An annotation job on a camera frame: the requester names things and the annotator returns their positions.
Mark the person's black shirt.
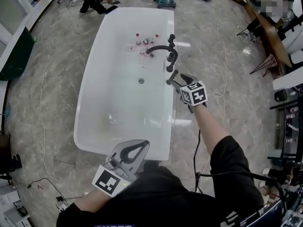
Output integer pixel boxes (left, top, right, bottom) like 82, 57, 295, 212
56, 136, 265, 227

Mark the black curved faucet spout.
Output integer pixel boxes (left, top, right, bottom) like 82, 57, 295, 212
146, 45, 178, 65

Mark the long white floor cable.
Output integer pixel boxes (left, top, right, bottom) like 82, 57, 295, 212
212, 15, 228, 127

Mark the long wooden table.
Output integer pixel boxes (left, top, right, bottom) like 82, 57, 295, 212
243, 0, 292, 77

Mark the white bathtub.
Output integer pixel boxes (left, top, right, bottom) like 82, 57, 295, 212
73, 7, 177, 162

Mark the person's right forearm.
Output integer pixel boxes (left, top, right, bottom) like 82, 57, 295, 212
194, 104, 230, 156

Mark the person's left forearm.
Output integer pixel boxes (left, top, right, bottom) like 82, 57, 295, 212
73, 188, 114, 214

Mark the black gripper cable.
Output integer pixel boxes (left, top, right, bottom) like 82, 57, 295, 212
193, 129, 285, 193

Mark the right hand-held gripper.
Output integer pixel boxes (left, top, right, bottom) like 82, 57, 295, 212
170, 74, 208, 114

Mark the thin white floor cable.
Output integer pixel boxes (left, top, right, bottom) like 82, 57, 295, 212
39, 25, 75, 198

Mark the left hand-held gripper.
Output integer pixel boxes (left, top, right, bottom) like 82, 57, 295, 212
91, 140, 150, 198

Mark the dark brown wooden cabinet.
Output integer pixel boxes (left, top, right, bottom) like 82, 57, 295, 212
0, 131, 12, 175

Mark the dark green cabinet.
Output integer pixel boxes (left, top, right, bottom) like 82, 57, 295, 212
0, 27, 35, 81

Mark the black metal shelf rack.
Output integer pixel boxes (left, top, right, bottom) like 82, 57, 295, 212
269, 86, 303, 163

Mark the cluster of small red-capped bottles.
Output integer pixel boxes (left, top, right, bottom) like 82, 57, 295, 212
127, 33, 160, 56

